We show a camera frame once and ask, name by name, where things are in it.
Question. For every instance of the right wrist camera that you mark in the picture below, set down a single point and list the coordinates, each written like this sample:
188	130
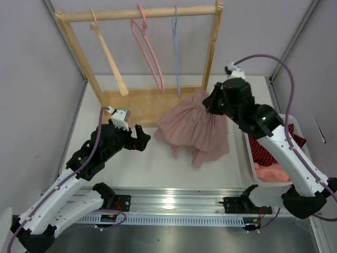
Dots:
233	71

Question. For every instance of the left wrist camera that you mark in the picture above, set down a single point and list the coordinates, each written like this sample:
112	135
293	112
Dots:
119	117

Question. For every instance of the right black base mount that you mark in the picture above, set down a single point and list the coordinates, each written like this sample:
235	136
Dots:
243	205

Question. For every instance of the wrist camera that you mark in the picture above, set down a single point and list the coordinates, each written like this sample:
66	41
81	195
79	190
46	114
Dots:
119	117
233	71

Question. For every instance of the aluminium mounting rail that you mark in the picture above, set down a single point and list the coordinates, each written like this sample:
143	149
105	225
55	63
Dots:
174	201

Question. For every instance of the cream plastic hanger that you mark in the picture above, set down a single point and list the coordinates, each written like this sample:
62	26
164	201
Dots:
120	82

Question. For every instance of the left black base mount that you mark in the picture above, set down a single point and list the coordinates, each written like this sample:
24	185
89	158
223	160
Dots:
121	203

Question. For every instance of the wooden clothes rack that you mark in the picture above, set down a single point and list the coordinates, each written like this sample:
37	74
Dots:
147	104

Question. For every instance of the white slotted cable duct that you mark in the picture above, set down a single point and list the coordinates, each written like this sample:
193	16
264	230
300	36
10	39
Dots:
163	220

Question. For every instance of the white plastic basket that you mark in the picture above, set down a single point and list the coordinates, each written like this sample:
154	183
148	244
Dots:
297	131

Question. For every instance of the pink plastic hanger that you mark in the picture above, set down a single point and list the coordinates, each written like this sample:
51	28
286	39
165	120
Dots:
139	33

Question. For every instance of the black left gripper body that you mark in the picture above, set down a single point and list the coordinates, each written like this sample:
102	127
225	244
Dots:
124	139

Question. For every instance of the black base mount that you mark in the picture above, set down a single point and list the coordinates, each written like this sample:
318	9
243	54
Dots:
243	205
121	203

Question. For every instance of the red polka dot cloth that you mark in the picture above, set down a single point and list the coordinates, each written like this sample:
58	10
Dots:
261	155

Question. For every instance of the blue wire hanger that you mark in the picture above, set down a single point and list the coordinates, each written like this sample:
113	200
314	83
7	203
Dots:
176	51

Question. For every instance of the pink pleated skirt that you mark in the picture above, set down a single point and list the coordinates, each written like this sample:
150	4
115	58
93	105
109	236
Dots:
190	125

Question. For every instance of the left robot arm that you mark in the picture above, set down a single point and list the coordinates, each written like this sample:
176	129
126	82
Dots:
40	225

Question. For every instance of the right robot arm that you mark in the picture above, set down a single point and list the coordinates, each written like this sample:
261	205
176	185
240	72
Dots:
310	188

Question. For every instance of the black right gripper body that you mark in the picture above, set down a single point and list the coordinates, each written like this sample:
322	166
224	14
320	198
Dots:
217	104

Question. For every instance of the salmon pink cloth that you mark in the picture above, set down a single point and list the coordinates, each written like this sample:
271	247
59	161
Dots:
272	173

